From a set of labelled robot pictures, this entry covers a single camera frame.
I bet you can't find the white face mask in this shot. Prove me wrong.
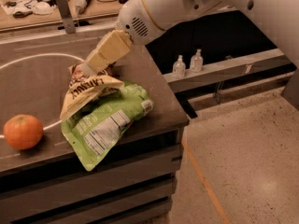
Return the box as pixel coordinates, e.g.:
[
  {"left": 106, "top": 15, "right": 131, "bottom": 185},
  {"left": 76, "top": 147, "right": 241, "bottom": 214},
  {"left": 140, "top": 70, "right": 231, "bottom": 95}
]
[{"left": 32, "top": 2, "right": 54, "bottom": 15}]

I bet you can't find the right clear sanitizer bottle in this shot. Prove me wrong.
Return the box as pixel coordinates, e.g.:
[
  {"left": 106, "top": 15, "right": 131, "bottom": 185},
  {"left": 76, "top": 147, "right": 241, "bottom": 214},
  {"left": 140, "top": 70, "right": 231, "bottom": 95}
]
[{"left": 190, "top": 49, "right": 204, "bottom": 73}]

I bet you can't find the left clear sanitizer bottle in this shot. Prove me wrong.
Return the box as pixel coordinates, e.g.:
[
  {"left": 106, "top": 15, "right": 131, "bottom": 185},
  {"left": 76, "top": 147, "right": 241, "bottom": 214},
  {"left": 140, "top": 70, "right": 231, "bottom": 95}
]
[{"left": 172, "top": 55, "right": 186, "bottom": 78}]

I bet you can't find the grey metal shelf beam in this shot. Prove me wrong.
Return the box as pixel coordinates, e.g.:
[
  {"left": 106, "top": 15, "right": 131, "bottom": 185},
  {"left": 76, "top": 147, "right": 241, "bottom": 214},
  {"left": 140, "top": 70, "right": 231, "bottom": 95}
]
[{"left": 164, "top": 49, "right": 291, "bottom": 93}]

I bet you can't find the orange fruit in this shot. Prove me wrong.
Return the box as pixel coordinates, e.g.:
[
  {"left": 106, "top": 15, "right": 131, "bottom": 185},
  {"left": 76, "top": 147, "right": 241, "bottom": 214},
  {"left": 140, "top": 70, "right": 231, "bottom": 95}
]
[{"left": 3, "top": 114, "right": 43, "bottom": 150}]

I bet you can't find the clear sanitizer bottle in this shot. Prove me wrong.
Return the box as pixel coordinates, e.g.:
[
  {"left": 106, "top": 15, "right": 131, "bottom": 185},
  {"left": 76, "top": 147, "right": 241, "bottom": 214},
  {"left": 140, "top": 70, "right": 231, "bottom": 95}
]
[
  {"left": 172, "top": 55, "right": 186, "bottom": 78},
  {"left": 190, "top": 49, "right": 204, "bottom": 73}
]

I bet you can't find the wooden background desk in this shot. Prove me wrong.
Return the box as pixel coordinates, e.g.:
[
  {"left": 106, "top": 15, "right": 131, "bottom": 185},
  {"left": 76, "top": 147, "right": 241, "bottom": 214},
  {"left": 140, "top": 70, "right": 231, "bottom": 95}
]
[{"left": 0, "top": 0, "right": 122, "bottom": 32}]

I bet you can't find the green rice chip bag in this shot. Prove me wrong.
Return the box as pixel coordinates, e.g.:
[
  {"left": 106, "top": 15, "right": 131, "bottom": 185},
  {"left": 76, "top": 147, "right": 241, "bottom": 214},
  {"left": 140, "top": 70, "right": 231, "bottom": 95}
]
[{"left": 61, "top": 83, "right": 154, "bottom": 172}]

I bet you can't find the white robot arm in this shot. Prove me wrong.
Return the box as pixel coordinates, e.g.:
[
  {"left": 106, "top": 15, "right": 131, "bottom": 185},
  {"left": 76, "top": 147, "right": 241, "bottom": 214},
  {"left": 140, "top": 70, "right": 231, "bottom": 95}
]
[{"left": 115, "top": 0, "right": 299, "bottom": 65}]

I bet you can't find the grey handheld tool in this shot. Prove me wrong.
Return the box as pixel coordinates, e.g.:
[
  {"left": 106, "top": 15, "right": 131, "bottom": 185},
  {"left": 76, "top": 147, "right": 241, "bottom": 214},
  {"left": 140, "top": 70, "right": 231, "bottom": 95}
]
[{"left": 75, "top": 0, "right": 92, "bottom": 14}]

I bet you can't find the grey metal bracket post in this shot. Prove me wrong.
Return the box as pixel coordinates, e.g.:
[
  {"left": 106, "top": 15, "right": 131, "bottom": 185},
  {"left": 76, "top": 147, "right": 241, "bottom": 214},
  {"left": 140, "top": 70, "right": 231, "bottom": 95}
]
[{"left": 55, "top": 0, "right": 76, "bottom": 34}]

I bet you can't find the brown chip bag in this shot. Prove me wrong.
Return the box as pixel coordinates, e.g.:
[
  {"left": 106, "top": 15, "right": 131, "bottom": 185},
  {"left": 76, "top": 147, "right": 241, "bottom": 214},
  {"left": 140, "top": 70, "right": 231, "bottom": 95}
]
[{"left": 60, "top": 63, "right": 124, "bottom": 121}]

